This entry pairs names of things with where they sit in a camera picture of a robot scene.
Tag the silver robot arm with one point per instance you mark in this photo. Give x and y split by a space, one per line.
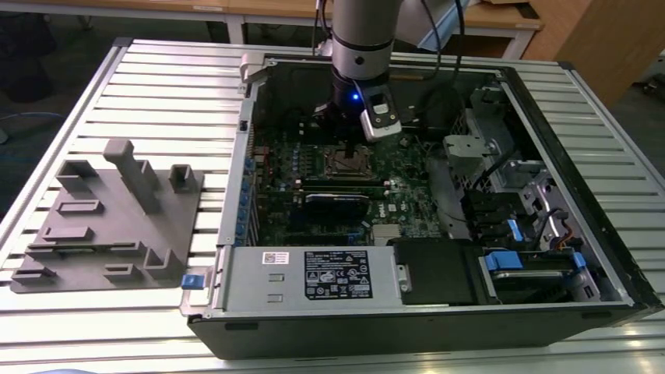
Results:
364 31

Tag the CPU socket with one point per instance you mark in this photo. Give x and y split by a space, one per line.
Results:
373 161

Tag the black RAM slot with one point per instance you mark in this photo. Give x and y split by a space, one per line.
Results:
343 180
343 177

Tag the green motherboard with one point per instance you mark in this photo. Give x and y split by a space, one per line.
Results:
411 195

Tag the black graphics card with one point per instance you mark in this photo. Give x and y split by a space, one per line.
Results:
335 212

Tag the silver drive cage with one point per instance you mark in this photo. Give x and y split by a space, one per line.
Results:
488 117

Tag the silver finned heat sink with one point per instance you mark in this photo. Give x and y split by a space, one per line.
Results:
384 230

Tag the black disk bay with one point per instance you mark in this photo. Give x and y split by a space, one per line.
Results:
483 210

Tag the wooden desk white legs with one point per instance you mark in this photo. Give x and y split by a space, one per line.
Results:
493 21
129 4

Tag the blue carrier tab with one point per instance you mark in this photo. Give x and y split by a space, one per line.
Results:
514 230

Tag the grey power supply unit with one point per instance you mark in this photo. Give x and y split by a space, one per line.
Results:
244 272

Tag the blue case latch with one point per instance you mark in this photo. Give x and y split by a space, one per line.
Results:
193 282

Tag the grey parts rack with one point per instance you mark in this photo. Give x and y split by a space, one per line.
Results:
119 233

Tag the hard disk in blue carrier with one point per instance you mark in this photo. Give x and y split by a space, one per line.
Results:
524 274

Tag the wooden cabinet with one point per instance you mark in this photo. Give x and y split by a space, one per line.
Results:
613 39

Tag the black PC case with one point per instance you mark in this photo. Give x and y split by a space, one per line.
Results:
364 331

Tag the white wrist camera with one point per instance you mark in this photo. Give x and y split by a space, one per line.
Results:
381 113

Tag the silver metal bracket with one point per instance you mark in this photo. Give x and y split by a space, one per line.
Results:
468 146

